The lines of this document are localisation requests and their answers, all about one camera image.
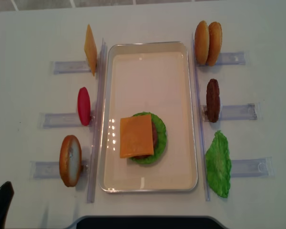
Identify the orange cheese slice on tray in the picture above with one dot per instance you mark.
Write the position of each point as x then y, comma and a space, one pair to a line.
136, 136

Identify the clear holder strip patty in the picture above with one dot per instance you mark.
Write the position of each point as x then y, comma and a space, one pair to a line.
249, 111

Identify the brown meat patty on tray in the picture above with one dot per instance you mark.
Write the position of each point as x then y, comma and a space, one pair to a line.
154, 142

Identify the golden bun one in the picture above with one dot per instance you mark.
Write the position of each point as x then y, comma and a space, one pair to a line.
215, 42
201, 42

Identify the clear holder strip lettuce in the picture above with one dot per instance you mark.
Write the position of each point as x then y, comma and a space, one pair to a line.
261, 167

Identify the white rectangular serving tray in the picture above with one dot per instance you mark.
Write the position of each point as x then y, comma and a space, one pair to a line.
155, 78

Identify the golden bun right one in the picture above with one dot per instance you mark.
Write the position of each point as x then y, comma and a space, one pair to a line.
215, 42

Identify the upright bun half left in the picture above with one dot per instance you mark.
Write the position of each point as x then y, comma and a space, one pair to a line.
70, 160

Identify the green lettuce leaf on tray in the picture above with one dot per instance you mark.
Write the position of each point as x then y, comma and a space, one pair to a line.
161, 140

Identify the long clear rail left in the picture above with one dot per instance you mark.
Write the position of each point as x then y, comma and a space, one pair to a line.
97, 131

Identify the black panel bottom edge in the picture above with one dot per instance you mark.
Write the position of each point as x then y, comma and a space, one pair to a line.
148, 223

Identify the upright orange cheese slice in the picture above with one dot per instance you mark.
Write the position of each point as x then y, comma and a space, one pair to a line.
90, 50

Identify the black object lower left corner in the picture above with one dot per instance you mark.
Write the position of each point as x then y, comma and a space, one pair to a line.
6, 195

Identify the golden top bun one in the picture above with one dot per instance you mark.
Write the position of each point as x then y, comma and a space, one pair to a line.
201, 42

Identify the clear holder strip tomato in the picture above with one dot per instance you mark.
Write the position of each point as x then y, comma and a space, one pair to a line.
62, 120

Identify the upright brown meat patty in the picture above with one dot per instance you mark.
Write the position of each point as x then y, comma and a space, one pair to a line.
213, 100

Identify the upright green lettuce leaf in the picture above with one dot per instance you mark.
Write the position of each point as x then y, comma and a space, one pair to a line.
219, 165

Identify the clear holder strip cheese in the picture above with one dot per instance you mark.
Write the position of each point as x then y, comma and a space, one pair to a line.
70, 67

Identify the upright red tomato slice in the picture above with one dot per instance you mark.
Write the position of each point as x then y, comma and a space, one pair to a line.
84, 106

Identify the clear holder strip left bun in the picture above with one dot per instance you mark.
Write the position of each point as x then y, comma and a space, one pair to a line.
44, 170

